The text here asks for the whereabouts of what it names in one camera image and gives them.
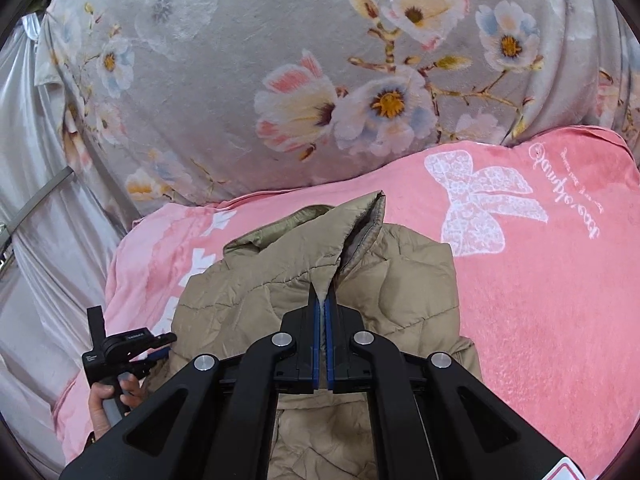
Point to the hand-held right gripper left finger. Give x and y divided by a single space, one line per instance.
314 345

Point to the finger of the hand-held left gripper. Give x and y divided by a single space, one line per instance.
162 339

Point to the silver satin cloth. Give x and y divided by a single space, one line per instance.
45 260

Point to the person's left hand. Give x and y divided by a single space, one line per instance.
129 394

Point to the pink printed blanket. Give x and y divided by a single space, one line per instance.
540 285

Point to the beige quilted jacket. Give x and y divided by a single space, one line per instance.
240 305

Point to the grey floral blanket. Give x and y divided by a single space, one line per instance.
250 60

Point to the grey metal bar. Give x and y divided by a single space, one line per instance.
42 200

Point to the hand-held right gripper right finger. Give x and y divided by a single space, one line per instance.
328 345

